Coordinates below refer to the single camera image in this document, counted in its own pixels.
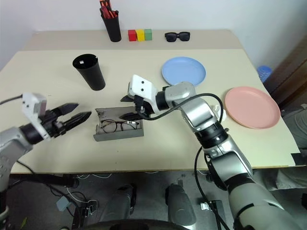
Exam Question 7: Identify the small grey box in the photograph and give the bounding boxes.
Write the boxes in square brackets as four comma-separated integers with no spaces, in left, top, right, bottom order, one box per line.
[56,195,71,212]

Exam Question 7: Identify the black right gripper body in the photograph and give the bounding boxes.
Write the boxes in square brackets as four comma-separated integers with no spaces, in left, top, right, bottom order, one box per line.
[133,94,154,118]

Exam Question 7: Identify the blue plate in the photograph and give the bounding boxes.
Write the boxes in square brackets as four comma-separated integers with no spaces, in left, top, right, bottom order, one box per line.
[161,56,207,88]

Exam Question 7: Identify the black sunglasses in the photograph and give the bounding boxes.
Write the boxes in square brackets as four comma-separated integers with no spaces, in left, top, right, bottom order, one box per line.
[164,31,191,44]

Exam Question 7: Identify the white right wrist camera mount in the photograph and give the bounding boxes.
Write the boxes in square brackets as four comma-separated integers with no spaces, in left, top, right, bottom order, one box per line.
[127,74,159,115]

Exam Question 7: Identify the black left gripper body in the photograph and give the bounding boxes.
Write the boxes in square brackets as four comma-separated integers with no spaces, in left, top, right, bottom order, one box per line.
[39,107,67,139]

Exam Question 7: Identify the black cup holding markers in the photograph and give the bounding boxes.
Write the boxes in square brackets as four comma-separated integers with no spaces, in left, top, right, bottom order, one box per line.
[100,10,122,43]

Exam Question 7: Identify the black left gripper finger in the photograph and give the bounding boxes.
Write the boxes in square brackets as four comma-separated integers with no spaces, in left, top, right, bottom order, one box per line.
[60,111,93,131]
[58,103,80,116]

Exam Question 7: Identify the empty black cup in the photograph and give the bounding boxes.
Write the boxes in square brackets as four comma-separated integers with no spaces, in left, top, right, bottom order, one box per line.
[72,53,106,92]

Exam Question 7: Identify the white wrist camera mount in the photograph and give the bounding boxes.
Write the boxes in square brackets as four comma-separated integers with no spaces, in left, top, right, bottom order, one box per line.
[127,74,159,115]
[22,92,52,140]

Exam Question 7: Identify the brown framed eyeglasses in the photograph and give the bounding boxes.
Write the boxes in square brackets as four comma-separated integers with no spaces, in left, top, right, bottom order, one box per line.
[100,119,141,134]

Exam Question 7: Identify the person in grey clothes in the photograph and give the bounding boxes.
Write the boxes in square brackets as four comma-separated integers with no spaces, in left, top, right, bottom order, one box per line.
[279,103,307,154]

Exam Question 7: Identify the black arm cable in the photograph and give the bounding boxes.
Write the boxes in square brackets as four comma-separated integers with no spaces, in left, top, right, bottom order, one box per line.
[0,94,24,105]
[139,92,228,230]

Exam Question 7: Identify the brown wooden door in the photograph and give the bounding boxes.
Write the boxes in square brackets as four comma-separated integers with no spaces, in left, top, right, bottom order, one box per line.
[262,39,307,107]

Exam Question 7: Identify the pink plate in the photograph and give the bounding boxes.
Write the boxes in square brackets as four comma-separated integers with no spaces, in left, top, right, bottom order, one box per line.
[224,86,281,130]

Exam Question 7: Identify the black and silver connector block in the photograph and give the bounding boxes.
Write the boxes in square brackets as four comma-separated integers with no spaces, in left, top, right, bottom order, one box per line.
[200,199,225,212]

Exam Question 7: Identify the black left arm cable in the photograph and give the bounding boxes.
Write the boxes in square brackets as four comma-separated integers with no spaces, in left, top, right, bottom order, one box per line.
[0,94,24,105]

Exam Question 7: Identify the dark grey rounded shell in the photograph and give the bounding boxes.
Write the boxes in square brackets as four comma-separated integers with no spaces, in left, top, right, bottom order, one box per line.
[100,183,138,227]
[165,183,197,227]

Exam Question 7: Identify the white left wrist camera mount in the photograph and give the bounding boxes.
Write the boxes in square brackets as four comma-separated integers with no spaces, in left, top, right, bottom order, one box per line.
[22,92,52,140]

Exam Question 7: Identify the black bar under table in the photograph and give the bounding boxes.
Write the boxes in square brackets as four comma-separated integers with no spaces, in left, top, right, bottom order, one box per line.
[9,173,80,188]

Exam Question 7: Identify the white crumpled object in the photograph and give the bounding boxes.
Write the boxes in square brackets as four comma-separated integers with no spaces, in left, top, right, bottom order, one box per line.
[213,103,227,121]

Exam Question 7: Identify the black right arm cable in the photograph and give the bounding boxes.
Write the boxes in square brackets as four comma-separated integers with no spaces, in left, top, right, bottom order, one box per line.
[139,92,228,230]

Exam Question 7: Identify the grey glasses case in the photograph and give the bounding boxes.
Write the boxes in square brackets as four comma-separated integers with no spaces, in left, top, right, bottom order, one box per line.
[93,106,145,143]

